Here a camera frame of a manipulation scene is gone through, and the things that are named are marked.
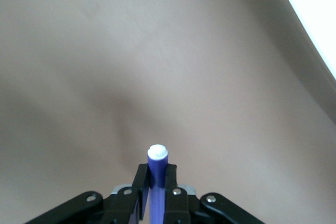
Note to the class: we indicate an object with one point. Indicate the brown table cover sheet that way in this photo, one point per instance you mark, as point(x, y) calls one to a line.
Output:
point(131, 64)

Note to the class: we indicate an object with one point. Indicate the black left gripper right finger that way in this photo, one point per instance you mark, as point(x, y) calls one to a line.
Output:
point(176, 205)

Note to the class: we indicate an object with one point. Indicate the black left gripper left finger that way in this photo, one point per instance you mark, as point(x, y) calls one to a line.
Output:
point(126, 205)

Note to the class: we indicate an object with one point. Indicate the purple pen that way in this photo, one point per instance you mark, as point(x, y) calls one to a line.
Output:
point(157, 176)

